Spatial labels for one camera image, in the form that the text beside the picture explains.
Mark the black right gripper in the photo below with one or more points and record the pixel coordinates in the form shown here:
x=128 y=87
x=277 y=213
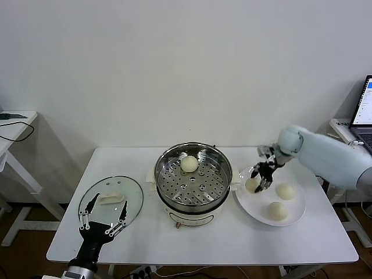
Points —
x=266 y=171

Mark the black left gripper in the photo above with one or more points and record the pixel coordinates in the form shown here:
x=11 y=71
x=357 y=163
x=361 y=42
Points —
x=94 y=235

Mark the white steamed baozi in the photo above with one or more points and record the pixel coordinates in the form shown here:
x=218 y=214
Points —
x=250 y=186
x=189 y=164
x=285 y=191
x=277 y=213

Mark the round glass pot lid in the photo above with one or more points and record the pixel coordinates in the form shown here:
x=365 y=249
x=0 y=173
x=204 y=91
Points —
x=130 y=197

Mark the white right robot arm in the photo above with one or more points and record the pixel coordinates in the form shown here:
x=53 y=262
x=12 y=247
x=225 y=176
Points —
x=319 y=154

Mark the stainless steel steamer basket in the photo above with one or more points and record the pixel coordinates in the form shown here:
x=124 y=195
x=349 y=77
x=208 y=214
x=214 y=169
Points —
x=203 y=189

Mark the white round plate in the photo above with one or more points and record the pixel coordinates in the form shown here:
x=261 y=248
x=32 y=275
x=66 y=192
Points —
x=296 y=209

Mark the white power strip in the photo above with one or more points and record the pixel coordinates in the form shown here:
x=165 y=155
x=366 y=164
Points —
x=142 y=271

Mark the cream electric cooker base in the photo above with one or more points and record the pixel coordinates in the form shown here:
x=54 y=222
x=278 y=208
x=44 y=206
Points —
x=191 y=215

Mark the white side table with laptop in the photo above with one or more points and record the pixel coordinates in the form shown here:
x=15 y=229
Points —
x=337 y=130

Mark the open laptop computer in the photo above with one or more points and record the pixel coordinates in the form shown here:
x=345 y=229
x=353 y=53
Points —
x=363 y=110

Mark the dark green flat tool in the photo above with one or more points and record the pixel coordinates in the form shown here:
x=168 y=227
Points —
x=8 y=115

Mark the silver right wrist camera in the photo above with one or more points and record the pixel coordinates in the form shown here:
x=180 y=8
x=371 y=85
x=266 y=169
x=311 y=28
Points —
x=266 y=151

